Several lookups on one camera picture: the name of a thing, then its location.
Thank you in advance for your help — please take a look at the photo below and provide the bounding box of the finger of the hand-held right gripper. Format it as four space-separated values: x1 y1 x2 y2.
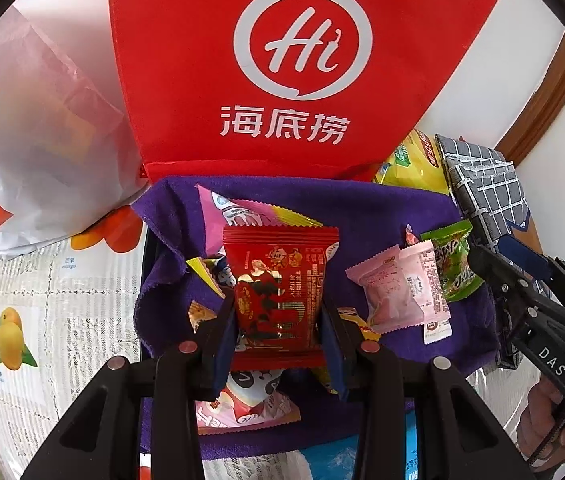
497 236 565 306
467 244 565 333

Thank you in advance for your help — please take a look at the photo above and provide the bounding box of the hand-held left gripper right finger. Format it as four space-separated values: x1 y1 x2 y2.
319 300 536 480

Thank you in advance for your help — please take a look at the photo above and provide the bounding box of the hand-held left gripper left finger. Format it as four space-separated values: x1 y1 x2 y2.
20 287 237 480

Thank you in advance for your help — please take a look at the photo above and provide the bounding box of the green triangular snack packet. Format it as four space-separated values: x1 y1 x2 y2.
420 220 483 303

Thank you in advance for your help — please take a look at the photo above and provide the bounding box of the red snack packet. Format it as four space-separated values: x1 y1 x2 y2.
222 226 340 370

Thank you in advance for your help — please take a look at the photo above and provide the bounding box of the person's right hand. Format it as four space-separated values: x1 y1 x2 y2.
515 377 565 480

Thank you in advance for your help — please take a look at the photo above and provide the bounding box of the yellow orange snack packet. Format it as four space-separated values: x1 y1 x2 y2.
337 306 382 343
188 301 218 333

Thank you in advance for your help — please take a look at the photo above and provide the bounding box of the pink yellow snack packet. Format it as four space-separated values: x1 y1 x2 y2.
196 184 324 261
186 256 228 293

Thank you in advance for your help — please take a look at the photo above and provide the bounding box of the grey grid-pattern box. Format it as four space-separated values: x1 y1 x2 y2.
435 134 551 371

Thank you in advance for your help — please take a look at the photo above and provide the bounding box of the white pink snack bar packet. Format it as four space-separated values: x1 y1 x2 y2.
403 224 453 346

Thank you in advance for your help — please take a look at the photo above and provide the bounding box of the pale pink snack packet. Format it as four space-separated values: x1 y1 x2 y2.
345 240 452 335

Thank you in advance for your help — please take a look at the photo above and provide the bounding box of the blue tissue pack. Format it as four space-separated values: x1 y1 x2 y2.
275 400 419 480

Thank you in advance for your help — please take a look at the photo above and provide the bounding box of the yellow snack bag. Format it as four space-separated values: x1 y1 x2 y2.
373 129 451 196

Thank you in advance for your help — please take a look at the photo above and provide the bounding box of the purple towel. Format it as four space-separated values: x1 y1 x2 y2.
132 176 501 463

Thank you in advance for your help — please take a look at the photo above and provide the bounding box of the red paper bag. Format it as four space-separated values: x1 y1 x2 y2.
107 0 506 183

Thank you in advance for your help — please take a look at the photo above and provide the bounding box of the white plastic bag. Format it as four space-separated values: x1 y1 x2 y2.
0 5 146 261

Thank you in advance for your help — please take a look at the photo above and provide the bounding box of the wooden door frame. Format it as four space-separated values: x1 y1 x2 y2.
500 30 565 163

